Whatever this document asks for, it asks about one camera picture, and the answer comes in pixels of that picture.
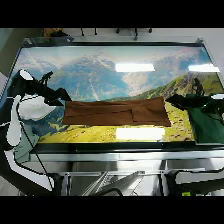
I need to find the black cable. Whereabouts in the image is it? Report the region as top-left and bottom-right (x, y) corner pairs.
(19, 122), (55, 192)

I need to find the black chair base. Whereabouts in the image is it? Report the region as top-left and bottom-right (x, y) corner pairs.
(115, 27), (154, 41)

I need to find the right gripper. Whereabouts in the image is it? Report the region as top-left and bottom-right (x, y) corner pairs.
(165, 93), (192, 112)

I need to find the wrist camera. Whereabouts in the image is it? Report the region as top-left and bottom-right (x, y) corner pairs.
(39, 70), (55, 86)
(192, 77), (205, 96)

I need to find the silver frame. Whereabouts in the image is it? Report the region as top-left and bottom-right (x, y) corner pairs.
(0, 35), (224, 197)

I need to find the brown garment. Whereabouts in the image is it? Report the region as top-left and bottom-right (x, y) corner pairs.
(62, 96), (172, 128)

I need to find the dark green garment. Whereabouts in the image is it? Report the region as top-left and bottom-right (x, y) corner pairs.
(187, 94), (224, 146)

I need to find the pale grey-green garment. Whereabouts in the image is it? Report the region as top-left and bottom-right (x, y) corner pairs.
(12, 125), (42, 165)

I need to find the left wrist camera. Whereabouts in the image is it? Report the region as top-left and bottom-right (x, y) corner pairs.
(39, 70), (55, 86)

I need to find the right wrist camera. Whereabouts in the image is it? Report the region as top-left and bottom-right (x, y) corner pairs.
(192, 77), (205, 96)

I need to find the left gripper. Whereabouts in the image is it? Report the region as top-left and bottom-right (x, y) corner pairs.
(43, 86), (73, 107)

